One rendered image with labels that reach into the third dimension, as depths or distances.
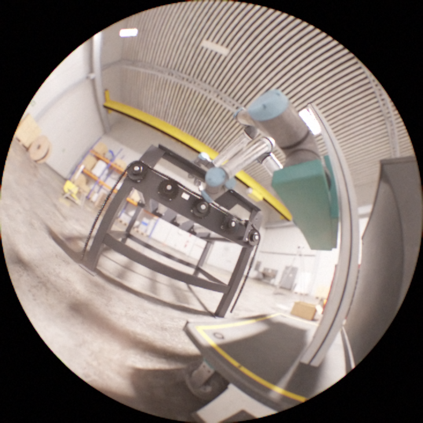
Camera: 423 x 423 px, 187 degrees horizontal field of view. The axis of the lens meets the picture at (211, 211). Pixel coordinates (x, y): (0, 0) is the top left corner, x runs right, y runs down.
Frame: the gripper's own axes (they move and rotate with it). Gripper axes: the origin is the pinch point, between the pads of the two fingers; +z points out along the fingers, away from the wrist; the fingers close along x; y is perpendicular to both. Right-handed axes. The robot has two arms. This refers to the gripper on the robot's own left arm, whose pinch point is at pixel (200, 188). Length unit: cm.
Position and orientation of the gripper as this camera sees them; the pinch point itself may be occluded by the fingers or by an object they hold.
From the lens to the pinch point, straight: 120.8
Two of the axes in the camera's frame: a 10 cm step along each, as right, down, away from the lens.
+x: -3.7, 4.1, 8.4
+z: 2.4, 9.1, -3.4
